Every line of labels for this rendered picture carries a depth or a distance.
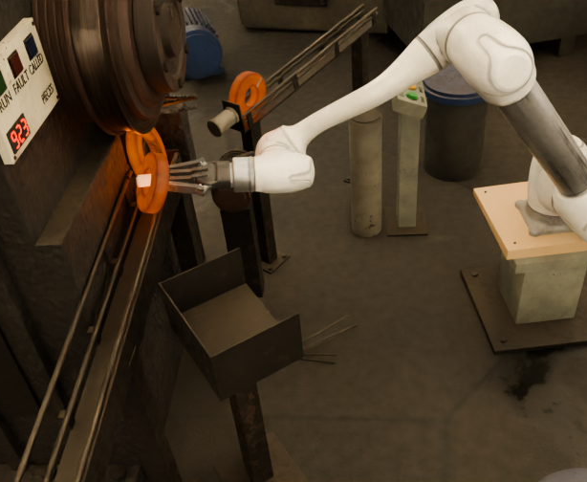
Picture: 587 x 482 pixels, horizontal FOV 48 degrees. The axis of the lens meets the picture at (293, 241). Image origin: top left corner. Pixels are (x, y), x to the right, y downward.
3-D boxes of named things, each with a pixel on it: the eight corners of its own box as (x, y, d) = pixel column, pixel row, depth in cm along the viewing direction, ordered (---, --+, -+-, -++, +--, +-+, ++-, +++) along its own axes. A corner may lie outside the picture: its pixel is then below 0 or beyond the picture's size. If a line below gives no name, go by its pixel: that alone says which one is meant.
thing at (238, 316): (254, 539, 174) (210, 358, 128) (209, 465, 192) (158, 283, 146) (319, 498, 181) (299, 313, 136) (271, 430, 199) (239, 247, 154)
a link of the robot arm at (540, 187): (563, 183, 210) (574, 120, 197) (597, 213, 195) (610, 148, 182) (515, 193, 208) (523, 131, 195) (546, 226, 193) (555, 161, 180)
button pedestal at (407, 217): (387, 240, 263) (389, 99, 224) (384, 204, 282) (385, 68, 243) (428, 239, 262) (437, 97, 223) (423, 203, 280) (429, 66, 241)
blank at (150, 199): (160, 189, 158) (172, 191, 159) (154, 139, 165) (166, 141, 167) (138, 224, 169) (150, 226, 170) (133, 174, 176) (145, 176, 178)
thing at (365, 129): (352, 238, 266) (348, 123, 233) (351, 220, 275) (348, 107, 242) (381, 237, 265) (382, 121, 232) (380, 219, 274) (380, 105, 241)
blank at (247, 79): (244, 126, 222) (251, 128, 221) (221, 102, 209) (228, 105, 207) (265, 86, 224) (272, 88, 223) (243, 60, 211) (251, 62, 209)
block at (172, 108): (161, 182, 207) (143, 114, 191) (166, 168, 213) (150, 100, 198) (195, 181, 206) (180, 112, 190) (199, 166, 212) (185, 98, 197)
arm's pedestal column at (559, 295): (567, 260, 246) (583, 192, 226) (616, 340, 215) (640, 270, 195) (460, 273, 245) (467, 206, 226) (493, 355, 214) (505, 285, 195)
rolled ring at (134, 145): (160, 122, 190) (149, 125, 190) (129, 116, 172) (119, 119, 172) (174, 186, 190) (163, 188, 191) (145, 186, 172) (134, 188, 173)
